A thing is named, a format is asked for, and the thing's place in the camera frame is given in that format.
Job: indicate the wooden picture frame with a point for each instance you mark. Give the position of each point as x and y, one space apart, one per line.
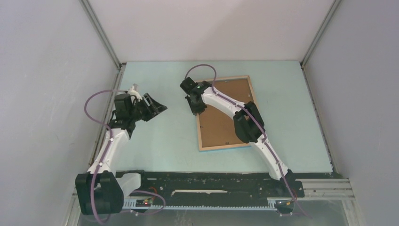
218 146

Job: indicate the aluminium rail frame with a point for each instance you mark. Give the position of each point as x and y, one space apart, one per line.
316 187

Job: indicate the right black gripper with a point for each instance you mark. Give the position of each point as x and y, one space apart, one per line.
195 111

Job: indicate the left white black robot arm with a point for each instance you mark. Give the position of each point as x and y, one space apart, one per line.
99 190

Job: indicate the right small circuit board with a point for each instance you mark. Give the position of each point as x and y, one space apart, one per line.
285 208

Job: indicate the small circuit board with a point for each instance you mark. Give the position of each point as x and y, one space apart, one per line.
144 202
285 208

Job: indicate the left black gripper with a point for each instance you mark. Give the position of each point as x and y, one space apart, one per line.
156 108

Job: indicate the left small circuit board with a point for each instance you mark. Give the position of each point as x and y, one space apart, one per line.
144 202

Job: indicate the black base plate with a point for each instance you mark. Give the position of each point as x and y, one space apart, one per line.
199 189

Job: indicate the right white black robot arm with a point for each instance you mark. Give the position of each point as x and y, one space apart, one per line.
248 123

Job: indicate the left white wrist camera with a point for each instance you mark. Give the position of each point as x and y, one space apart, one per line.
135 89

